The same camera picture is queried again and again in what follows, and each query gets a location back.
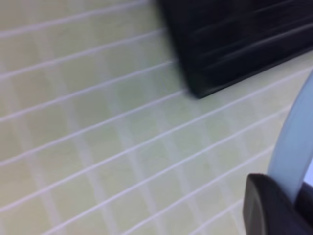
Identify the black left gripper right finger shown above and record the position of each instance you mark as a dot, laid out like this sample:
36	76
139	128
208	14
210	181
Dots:
304	201

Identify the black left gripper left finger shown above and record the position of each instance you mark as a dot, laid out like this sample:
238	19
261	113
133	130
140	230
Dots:
268	211

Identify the light blue plate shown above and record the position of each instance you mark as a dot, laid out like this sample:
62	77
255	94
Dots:
293	151

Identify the green checkered tablecloth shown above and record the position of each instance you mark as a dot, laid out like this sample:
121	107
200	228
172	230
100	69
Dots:
99	137

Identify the black wire dish rack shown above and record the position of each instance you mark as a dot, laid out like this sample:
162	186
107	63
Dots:
219	43

